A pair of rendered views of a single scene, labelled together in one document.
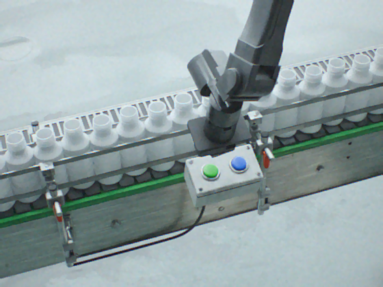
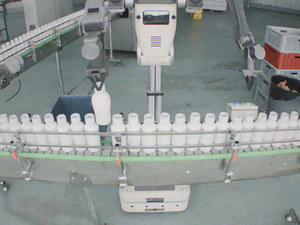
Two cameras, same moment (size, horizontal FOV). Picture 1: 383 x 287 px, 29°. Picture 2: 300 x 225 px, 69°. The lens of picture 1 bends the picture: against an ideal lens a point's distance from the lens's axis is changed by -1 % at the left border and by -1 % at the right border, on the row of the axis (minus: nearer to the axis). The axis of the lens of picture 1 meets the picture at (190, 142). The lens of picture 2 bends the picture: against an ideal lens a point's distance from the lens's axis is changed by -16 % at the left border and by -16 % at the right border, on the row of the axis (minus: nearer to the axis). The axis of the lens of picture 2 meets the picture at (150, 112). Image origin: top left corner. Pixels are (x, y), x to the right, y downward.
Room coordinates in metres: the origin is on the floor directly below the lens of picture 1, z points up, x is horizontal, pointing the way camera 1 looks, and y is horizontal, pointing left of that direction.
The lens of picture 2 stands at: (2.16, -0.21, 1.71)
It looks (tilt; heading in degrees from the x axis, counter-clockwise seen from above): 33 degrees down; 196
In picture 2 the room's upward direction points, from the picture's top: straight up
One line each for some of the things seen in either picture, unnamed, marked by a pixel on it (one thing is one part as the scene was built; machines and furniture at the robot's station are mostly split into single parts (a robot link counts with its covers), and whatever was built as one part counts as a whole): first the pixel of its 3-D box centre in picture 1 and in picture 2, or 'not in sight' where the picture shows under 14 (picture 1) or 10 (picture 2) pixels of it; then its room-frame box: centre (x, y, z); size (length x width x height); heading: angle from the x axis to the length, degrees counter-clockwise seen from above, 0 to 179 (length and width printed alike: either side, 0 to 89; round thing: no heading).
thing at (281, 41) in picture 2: not in sight; (291, 39); (-1.03, 0.74, 1.00); 0.61 x 0.41 x 0.22; 114
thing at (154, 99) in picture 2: not in sight; (154, 115); (0.74, -0.59, 0.74); 0.11 x 0.11 x 0.40; 17
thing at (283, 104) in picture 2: not in sight; (282, 107); (-0.43, 0.64, 0.32); 0.45 x 0.45 x 0.64
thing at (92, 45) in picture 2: not in sight; (94, 36); (1.46, -0.60, 1.50); 0.12 x 0.09 x 0.12; 17
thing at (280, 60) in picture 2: not in sight; (288, 55); (-1.03, 0.74, 0.78); 0.61 x 0.41 x 0.22; 114
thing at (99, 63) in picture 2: not in sight; (96, 58); (1.42, -0.61, 1.40); 0.10 x 0.07 x 0.07; 17
